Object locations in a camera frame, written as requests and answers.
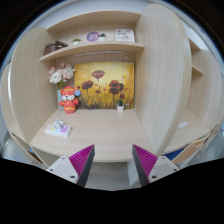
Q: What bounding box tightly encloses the dark brown storage box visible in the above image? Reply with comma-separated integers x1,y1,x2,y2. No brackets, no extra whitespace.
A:
44,41,67,55

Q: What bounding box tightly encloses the small potted plant middle shelf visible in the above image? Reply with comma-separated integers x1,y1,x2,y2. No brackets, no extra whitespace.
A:
98,33,107,41

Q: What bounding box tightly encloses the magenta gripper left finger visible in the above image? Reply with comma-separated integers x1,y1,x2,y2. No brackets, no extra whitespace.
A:
47,145,95,187

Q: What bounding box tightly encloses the purple round sign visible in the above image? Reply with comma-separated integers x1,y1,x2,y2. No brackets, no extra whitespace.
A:
86,31,99,42

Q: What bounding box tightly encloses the white framed text card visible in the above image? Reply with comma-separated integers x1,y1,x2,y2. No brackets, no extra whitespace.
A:
115,29,135,42

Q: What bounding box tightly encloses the small potted plant left shelf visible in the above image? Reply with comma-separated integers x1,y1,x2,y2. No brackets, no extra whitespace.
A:
72,38,81,45

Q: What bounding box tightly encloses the wooden chair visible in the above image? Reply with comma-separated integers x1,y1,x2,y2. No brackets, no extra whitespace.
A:
165,122,224,169
10,133,45,167

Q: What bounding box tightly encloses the wooden chair right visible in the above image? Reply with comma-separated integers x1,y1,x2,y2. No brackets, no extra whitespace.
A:
165,122,224,169

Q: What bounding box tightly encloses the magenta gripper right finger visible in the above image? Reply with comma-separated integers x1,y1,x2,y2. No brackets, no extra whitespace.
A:
132,145,179,186

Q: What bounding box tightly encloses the red plush doll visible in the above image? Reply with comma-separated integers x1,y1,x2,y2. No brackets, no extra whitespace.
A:
59,86,81,114

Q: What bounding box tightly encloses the white card on right desk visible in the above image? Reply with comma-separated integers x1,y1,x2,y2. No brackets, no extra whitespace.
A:
178,122,188,128

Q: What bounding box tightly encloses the yellow poppy flower painting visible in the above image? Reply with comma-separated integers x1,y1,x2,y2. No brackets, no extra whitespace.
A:
74,62,134,109

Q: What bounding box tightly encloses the small potted plant shelf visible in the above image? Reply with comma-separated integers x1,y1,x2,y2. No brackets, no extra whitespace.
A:
72,38,81,45
98,33,107,41

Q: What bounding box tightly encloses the wooden chair left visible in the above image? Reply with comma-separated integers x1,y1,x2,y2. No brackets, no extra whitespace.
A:
10,133,45,167

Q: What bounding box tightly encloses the small potted plant on desk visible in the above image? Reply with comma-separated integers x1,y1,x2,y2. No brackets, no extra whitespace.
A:
117,98,124,113

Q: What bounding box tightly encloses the wooden desk shelf unit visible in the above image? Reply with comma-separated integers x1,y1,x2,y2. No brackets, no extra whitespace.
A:
0,3,224,165

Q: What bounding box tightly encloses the pink white flower bouquet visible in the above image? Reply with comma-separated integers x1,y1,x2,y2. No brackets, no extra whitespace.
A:
48,62,75,90

